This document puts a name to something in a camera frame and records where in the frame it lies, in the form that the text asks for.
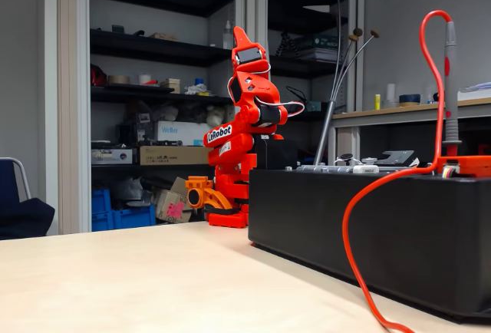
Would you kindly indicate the red robot arm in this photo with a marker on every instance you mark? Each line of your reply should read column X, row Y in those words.
column 234, row 149

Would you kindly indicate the white tape roll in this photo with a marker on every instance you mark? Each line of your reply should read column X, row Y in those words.
column 144, row 79

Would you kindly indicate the grey metal hinged lid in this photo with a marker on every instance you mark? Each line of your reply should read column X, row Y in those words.
column 330, row 169

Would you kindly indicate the wooden top desk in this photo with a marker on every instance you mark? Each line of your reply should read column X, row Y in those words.
column 403, row 110

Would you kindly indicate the grey test probe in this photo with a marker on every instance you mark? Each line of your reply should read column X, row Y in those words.
column 450, row 91

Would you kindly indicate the black flexible tripod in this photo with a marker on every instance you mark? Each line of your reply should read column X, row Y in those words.
column 285, row 43

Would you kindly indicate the black latch bracket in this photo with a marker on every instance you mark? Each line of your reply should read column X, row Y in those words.
column 395, row 156

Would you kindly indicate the white Weller box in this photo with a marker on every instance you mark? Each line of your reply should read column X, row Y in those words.
column 180, row 137

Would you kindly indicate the white crumpled cloth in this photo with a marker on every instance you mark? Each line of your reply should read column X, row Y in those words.
column 196, row 89

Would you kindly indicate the orange printed clamp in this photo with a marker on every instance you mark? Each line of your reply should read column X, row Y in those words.
column 209, row 195

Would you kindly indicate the grey white flat box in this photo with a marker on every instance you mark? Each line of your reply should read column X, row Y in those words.
column 111, row 156

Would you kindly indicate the white stuffed bag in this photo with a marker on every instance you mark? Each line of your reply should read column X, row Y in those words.
column 215, row 116

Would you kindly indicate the white plastic bottle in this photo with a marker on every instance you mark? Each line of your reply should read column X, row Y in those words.
column 228, row 39

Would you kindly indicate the dark jacket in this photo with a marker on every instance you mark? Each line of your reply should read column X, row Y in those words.
column 23, row 218

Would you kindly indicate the flat cardboard piece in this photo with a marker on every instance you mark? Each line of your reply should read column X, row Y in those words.
column 163, row 37

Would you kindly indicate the grey crumpled plastic bag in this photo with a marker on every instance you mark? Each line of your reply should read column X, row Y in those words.
column 132, row 191

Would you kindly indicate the low blue plastic crate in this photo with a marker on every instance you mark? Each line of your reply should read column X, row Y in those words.
column 134, row 218

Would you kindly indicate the blue metal frame chair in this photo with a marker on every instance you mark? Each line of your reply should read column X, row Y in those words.
column 7, row 179

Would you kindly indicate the white paper stack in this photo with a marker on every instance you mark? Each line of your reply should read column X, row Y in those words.
column 479, row 89

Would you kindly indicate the cardboard box pink sticker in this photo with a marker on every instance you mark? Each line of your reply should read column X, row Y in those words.
column 165, row 204

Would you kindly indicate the long brown cardboard box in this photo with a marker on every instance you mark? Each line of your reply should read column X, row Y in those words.
column 172, row 155

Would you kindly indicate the red rounded object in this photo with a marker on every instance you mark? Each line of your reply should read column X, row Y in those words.
column 97, row 78

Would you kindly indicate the dark blue tape roll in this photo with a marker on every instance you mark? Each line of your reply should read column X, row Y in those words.
column 409, row 99

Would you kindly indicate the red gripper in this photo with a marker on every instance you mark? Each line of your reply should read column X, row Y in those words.
column 248, row 56

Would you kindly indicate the black and white object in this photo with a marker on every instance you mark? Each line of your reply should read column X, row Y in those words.
column 436, row 97

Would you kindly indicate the small dark block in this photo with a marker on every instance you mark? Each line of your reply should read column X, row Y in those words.
column 117, row 29

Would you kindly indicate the beige tape roll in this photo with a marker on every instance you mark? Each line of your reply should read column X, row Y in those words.
column 119, row 80

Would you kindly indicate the white cylinder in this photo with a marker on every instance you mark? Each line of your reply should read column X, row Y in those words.
column 390, row 101

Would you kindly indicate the small wooden box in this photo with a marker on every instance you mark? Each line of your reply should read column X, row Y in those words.
column 170, row 85

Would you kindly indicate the tall blue plastic crate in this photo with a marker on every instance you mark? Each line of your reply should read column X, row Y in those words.
column 100, row 210

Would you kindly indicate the small brown cardboard box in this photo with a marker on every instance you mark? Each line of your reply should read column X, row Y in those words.
column 179, row 186

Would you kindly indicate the yellow glue stick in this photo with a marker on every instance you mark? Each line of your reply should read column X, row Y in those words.
column 377, row 102

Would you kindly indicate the stack of books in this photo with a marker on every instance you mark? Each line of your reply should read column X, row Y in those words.
column 318, row 51

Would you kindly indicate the green electronics box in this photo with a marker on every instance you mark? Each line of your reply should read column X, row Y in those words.
column 312, row 106

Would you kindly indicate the black task box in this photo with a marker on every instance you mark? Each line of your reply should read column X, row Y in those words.
column 422, row 233

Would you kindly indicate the red display module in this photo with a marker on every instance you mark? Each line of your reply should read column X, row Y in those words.
column 472, row 164

